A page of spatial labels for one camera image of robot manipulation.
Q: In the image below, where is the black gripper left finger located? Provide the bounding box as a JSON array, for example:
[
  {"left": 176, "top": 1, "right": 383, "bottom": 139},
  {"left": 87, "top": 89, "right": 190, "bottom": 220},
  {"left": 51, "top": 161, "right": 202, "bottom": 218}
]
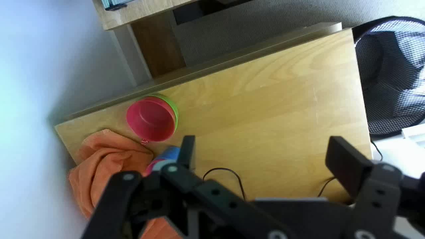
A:
[{"left": 83, "top": 135, "right": 285, "bottom": 239}]

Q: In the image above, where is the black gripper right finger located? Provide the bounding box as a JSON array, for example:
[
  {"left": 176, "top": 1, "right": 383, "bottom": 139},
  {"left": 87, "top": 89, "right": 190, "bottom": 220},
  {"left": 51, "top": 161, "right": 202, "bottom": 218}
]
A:
[{"left": 326, "top": 135, "right": 425, "bottom": 239}]

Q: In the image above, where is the pink plastic bowl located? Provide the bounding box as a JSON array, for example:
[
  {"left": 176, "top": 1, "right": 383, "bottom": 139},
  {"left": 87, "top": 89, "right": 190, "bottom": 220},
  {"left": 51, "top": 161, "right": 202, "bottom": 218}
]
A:
[{"left": 126, "top": 97, "right": 177, "bottom": 142}]

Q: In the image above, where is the green plastic bowl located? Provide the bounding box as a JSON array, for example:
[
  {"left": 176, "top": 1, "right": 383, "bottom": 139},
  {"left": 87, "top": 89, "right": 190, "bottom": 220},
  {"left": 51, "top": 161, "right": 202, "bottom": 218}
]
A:
[{"left": 156, "top": 94, "right": 180, "bottom": 129}]

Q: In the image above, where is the wooden counter dresser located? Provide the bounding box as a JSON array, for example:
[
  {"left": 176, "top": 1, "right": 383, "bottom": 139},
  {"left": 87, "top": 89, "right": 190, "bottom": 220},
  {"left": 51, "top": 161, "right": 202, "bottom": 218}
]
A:
[{"left": 53, "top": 21, "right": 373, "bottom": 206}]

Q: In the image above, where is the colourful plastic cup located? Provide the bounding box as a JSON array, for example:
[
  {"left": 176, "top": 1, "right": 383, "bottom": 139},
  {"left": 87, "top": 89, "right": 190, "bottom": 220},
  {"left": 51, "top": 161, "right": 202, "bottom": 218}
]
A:
[{"left": 142, "top": 146, "right": 181, "bottom": 177}]

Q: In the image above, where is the orange towel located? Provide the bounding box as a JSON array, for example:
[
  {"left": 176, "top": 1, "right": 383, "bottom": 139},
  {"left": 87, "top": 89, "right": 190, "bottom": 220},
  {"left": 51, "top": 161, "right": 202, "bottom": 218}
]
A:
[{"left": 68, "top": 129, "right": 161, "bottom": 218}]

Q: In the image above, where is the black mesh office chair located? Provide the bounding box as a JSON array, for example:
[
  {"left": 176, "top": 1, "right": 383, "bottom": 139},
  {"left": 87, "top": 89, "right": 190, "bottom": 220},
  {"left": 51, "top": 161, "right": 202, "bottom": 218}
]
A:
[{"left": 352, "top": 16, "right": 425, "bottom": 138}]

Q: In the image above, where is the light wooden side cabinet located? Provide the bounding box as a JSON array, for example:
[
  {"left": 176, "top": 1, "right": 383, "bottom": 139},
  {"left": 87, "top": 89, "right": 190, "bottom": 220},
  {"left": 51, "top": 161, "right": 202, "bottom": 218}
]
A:
[{"left": 92, "top": 0, "right": 249, "bottom": 78}]

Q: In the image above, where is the black thin cable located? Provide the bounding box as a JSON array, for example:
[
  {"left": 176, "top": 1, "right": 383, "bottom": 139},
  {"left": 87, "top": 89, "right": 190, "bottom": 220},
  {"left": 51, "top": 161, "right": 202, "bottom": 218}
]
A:
[{"left": 202, "top": 139, "right": 385, "bottom": 202}]

